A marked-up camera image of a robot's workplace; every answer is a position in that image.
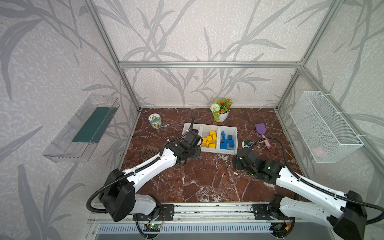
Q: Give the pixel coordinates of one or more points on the pink item in basket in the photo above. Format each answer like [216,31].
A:
[318,152]

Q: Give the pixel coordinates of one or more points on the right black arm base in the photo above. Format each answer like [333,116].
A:
[265,210]

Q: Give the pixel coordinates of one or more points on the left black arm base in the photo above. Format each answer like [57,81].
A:
[148,207]

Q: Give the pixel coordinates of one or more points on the white wire mesh basket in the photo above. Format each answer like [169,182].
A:
[322,125]

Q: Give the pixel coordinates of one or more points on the right white bin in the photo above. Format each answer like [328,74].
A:
[228,131]

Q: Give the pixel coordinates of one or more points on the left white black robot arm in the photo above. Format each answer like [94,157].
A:
[119,195]

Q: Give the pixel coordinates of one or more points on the brown slotted scoop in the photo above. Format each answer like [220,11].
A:
[149,152]

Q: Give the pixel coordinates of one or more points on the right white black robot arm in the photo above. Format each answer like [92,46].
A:
[345,213]

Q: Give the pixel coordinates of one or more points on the clear plastic wall shelf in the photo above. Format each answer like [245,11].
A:
[63,150]

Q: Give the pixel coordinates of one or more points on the aluminium front rail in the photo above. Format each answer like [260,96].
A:
[217,212]

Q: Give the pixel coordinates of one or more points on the left white bin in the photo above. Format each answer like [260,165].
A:
[186,127]

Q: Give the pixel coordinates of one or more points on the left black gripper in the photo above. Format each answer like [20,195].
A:
[193,137]

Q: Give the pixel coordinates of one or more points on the green circuit board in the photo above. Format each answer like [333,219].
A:
[152,228]

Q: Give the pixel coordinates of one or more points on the white potted flower plant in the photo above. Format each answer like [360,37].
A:
[220,109]

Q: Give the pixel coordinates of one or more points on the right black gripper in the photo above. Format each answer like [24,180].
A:
[241,156]

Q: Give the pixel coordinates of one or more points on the green mat in shelf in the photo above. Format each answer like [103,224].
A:
[91,126]

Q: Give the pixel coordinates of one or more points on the purple pink scoop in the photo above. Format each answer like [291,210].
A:
[261,130]

